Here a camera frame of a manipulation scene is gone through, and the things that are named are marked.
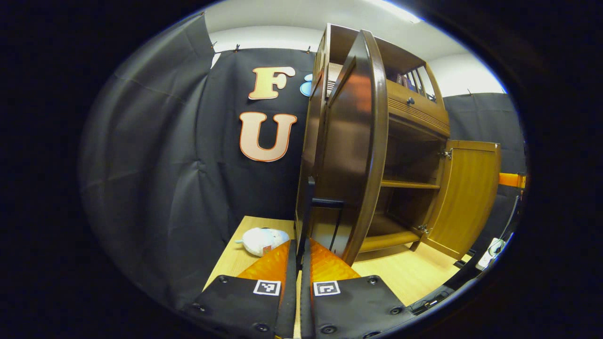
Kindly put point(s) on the wooden inner shelf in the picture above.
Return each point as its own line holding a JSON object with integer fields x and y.
{"x": 410, "y": 184}

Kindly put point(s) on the white plush toy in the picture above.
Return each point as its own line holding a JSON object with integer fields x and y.
{"x": 261, "y": 241}

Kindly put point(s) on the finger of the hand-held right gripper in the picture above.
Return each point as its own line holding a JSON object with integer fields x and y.
{"x": 511, "y": 180}

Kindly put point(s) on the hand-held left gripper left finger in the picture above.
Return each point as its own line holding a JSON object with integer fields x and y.
{"x": 288, "y": 306}

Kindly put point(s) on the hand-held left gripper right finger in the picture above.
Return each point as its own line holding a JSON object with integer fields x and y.
{"x": 306, "y": 310}

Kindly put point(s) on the metal door hinge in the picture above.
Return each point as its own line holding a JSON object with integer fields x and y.
{"x": 446, "y": 154}
{"x": 423, "y": 229}

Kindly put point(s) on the wooden double-door shoe cabinet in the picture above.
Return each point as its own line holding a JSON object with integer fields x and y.
{"x": 414, "y": 117}

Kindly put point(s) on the white power strip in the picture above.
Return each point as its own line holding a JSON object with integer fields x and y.
{"x": 490, "y": 254}

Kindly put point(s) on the wooden shoe cabinet door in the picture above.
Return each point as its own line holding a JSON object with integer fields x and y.
{"x": 353, "y": 141}
{"x": 466, "y": 197}

